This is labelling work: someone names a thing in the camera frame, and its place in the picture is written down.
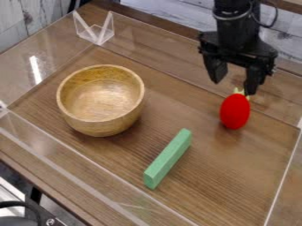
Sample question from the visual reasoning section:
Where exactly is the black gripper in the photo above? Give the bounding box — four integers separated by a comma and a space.
198, 31, 278, 95

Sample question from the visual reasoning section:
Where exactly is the red plush strawberry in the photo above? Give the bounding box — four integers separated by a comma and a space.
219, 87, 251, 130

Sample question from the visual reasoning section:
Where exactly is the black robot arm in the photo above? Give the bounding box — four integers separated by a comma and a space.
198, 0, 278, 95

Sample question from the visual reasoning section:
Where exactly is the wooden bowl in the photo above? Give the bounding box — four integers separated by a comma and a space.
55, 64, 146, 137

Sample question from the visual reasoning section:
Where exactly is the green rectangular block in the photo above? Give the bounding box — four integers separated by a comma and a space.
143, 128, 193, 190

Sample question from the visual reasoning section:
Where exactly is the clear acrylic corner bracket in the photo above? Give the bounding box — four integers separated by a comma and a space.
72, 11, 115, 46

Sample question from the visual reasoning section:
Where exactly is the black table leg bracket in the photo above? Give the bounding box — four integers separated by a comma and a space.
26, 186, 66, 226

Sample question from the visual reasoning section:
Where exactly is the black cable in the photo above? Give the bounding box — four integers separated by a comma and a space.
0, 200, 34, 226

